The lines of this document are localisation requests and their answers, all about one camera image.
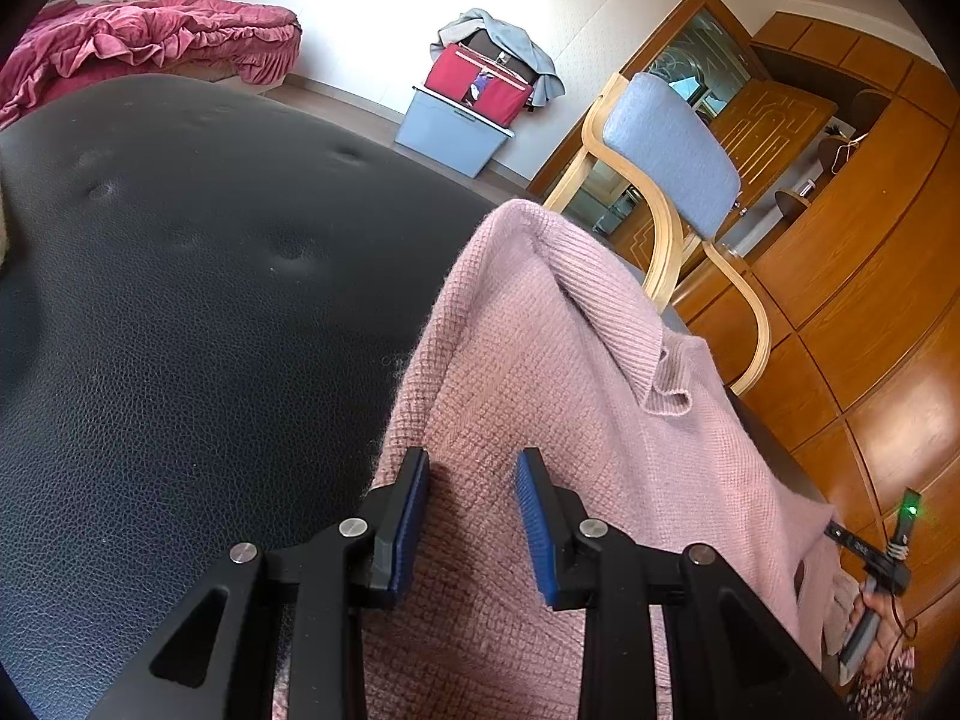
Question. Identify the person's right hand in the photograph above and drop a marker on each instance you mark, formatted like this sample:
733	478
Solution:
889	637

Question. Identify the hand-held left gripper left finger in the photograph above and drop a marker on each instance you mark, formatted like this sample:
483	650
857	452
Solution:
409	532

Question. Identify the wooden wardrobe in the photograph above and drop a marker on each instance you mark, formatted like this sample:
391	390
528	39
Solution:
862	315

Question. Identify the wooden armchair with grey cushions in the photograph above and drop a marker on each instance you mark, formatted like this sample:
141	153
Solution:
667	142

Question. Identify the red fabric storage box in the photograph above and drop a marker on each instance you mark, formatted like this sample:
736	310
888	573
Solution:
457	79

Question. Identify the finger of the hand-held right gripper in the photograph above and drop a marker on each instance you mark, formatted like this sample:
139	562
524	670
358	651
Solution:
844	540

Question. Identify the person's right forearm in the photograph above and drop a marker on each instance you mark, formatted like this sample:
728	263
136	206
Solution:
885	690

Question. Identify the pink knitted sweater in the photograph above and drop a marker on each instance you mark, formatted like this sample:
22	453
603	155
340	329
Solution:
540	360

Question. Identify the dark brown bag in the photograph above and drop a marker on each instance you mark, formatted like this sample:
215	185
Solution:
487	45

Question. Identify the grey cloth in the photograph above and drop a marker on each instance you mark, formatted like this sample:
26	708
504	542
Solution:
510	34

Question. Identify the grey plastic storage box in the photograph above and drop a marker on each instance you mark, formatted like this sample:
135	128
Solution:
450	135

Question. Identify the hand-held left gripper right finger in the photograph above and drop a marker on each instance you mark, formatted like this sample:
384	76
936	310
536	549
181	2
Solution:
534	532

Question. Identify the wooden framed glass door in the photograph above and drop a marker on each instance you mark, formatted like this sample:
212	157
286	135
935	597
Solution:
705	37

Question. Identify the red quilted bedspread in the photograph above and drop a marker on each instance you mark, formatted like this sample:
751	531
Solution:
150	30

